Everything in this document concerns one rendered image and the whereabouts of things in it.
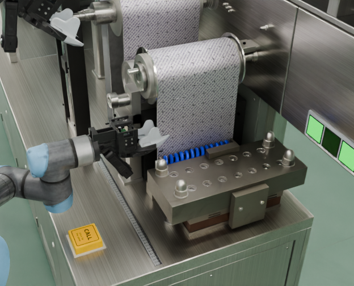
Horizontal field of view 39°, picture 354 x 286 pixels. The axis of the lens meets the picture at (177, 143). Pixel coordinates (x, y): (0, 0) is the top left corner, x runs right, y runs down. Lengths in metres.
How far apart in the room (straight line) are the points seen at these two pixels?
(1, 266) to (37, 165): 0.32
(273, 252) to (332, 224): 1.37
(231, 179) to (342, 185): 1.82
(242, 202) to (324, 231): 1.48
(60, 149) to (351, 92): 0.67
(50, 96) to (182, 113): 0.76
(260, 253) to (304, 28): 0.61
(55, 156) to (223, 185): 0.42
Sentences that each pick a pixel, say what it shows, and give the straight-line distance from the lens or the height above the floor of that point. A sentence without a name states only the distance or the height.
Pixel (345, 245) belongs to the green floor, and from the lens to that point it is 2.71.
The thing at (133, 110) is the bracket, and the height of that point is 1.15.
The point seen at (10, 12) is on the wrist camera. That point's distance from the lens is 1.13.
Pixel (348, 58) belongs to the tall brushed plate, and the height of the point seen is 1.39.
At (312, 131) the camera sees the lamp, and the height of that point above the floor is 1.17.
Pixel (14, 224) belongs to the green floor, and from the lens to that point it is 2.76.
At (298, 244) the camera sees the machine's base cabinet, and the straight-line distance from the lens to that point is 1.49.
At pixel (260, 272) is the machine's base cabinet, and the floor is 0.74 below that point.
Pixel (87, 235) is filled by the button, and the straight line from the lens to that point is 1.31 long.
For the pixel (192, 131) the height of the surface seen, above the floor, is 1.09.
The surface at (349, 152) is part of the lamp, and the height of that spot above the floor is 1.20.
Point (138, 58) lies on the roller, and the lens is 1.29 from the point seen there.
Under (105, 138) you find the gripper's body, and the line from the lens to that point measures 1.25.
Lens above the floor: 1.84
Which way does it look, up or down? 35 degrees down
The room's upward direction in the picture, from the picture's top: 1 degrees clockwise
